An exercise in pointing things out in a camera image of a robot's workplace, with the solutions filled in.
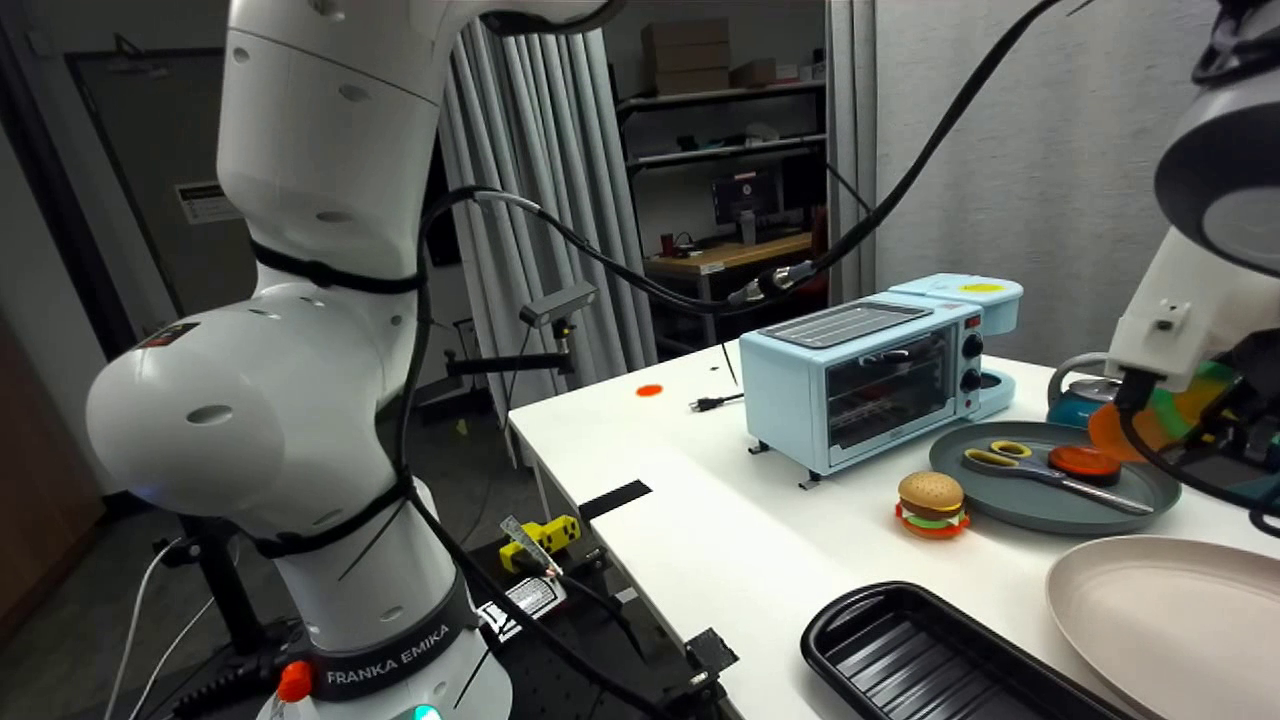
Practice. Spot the grey pleated curtain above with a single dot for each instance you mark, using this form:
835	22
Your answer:
562	163

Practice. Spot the toy hamburger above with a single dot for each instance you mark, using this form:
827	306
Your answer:
932	505

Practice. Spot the cardboard box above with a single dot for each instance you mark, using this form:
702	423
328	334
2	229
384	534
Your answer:
687	57

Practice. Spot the black ridged tray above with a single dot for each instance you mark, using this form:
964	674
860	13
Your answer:
923	663

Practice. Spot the wooden desk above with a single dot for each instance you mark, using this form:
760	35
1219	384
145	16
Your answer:
724	259

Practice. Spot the brown wooden cabinet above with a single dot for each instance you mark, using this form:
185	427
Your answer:
43	495

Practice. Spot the dark storage shelf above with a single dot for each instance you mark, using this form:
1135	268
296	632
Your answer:
721	145

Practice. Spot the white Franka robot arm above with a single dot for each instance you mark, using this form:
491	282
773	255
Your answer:
292	427

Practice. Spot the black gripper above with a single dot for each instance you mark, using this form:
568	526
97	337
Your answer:
1247	427

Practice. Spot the orange cup with green rim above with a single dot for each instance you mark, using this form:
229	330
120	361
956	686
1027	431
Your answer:
1181	401

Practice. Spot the beige round plate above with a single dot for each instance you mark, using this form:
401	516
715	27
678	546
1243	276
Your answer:
1174	632

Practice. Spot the grey round plate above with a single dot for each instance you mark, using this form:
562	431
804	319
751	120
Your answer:
1014	502

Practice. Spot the yellow clamp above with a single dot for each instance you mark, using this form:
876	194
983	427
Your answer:
547	537

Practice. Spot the small orange disc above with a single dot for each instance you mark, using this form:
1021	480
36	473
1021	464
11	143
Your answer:
649	391

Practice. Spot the red toy disc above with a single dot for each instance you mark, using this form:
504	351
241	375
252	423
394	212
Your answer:
1085	462

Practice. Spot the white bottle with orange cap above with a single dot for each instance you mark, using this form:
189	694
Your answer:
288	691

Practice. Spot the light blue toaster oven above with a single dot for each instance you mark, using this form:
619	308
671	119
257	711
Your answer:
800	384

